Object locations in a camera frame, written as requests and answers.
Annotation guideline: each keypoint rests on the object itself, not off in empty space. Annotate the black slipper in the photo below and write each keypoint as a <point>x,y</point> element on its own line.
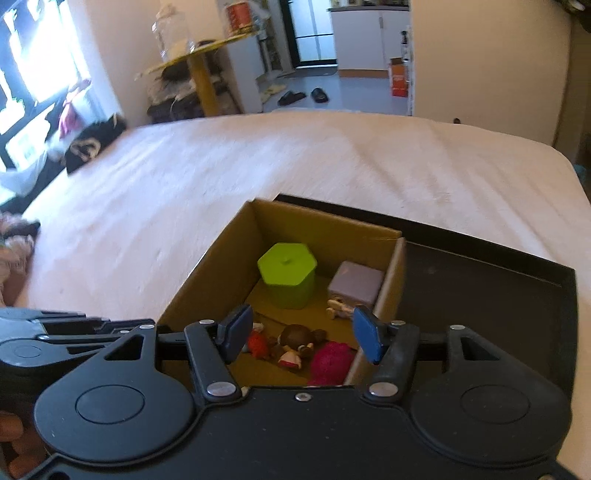
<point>291,98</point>
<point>319,95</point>

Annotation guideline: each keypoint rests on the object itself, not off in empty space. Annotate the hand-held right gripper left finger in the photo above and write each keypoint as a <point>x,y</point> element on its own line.
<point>235,332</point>

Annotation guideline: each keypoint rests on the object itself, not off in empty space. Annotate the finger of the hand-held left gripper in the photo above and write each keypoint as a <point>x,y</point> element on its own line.
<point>92,336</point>

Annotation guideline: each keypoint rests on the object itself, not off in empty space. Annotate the pink cloth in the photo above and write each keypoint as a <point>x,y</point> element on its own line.
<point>71,110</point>

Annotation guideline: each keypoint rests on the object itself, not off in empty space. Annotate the yellow round table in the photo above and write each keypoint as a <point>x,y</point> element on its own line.
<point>203,78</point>

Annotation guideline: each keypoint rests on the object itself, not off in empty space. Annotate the silver refrigerator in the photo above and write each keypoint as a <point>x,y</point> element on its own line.
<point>311,30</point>

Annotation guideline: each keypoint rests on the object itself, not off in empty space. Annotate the small white cabinet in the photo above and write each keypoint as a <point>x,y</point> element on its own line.
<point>244,74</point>

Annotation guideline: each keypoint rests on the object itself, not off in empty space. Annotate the black tray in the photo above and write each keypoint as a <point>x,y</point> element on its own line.
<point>485,300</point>

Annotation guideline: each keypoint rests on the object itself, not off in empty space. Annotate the bright window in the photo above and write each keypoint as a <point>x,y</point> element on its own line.
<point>41,55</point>

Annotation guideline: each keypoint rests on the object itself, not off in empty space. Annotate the orange carton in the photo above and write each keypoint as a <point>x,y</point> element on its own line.
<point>399,78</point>

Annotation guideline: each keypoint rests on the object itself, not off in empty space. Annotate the purple cube toy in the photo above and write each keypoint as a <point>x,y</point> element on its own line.
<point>354,284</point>

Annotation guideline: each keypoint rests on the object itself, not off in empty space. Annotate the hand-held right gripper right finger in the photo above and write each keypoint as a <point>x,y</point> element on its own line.
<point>368,334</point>

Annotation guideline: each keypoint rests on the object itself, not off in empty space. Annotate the white kitchen cabinet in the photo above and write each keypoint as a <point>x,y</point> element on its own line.
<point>369,41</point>

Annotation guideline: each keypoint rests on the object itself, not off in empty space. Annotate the furry brown cloth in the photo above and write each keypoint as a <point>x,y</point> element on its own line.
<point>16,258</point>

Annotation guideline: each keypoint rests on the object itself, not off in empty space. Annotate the grey door mat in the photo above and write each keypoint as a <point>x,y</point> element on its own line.
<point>316,71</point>

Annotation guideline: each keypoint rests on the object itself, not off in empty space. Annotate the black clothing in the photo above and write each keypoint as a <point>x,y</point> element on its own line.
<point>92,143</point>

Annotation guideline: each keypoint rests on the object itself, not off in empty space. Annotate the dark clutter pile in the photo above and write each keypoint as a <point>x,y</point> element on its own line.
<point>184,99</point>

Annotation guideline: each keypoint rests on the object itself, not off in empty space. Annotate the clear glass jar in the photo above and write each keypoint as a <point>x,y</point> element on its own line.
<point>173,34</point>

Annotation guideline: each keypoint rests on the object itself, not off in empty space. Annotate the green hexagonal container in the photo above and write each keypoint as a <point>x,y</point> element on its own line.
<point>286,274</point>

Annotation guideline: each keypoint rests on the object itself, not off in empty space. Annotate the person's left hand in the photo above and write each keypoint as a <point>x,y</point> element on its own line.
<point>21,445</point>

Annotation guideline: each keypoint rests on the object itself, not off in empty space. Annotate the red can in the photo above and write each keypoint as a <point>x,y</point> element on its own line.
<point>239,17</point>

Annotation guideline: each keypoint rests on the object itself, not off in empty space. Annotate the brown monkey figurine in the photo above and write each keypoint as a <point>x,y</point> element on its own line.
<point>298,339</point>

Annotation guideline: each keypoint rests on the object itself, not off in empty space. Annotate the cardboard box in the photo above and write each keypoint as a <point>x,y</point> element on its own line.
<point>221,272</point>

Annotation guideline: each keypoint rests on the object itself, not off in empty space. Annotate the red figurine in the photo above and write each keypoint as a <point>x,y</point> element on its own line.
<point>258,345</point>

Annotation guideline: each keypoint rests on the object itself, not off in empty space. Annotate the pink figurine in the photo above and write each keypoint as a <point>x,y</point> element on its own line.
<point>332,362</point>

